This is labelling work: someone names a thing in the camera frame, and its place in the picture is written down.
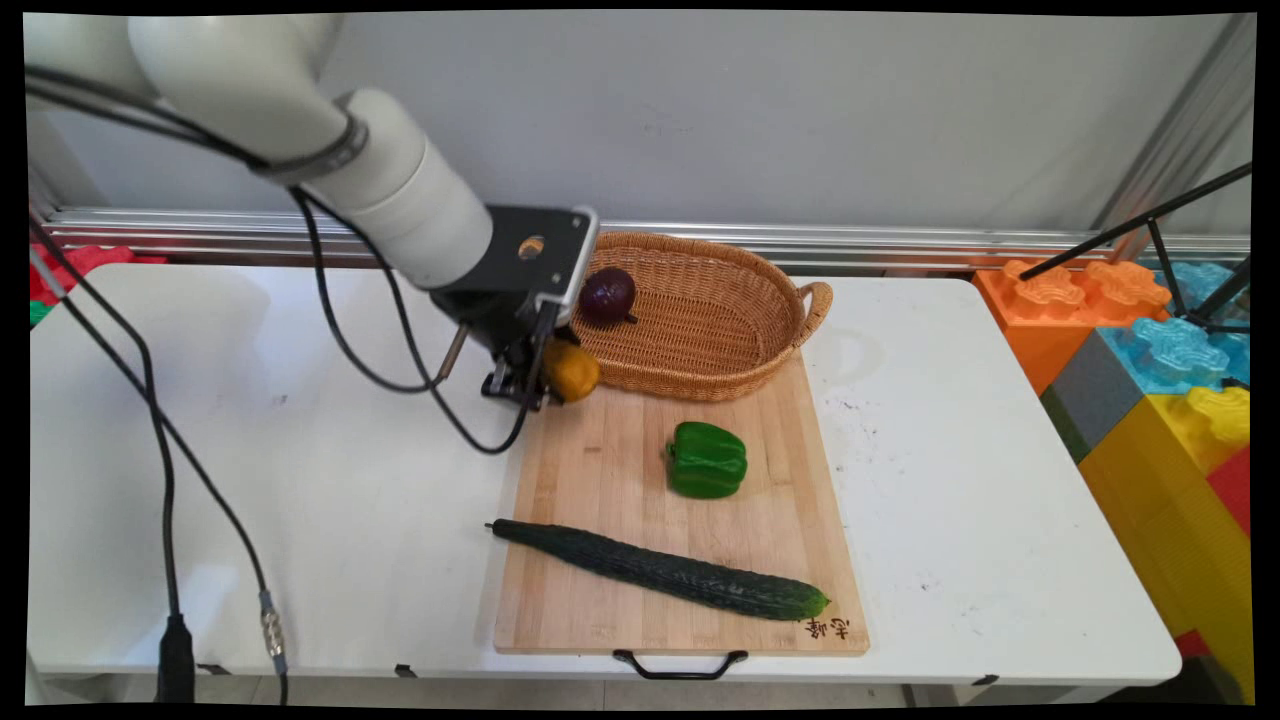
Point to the long dark green cucumber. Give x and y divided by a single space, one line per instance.
660 570

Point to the grey foam building block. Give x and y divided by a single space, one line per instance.
1095 395

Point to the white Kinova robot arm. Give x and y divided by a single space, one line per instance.
300 130

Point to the black tripod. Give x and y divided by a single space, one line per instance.
1160 225

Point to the black wrist camera mount plate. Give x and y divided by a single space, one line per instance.
530 255

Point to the aluminium rail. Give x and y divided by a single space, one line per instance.
800 240

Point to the aluminium frame post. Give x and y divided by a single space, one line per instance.
1180 120

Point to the orange foam building block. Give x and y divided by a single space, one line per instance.
1040 320

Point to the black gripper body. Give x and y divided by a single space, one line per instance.
490 315

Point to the green bell pepper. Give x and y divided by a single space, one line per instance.
707 460

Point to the bamboo cutting board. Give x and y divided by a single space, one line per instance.
620 470

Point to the red foam piece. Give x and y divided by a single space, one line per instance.
90 262

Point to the red foam building block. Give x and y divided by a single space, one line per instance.
1232 490

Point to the light blue foam building block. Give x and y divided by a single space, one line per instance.
1170 345

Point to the woven wicker basket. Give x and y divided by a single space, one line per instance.
700 320

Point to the orange fruit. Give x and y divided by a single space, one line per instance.
574 372

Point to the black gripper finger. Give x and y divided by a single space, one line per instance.
545 335
512 388

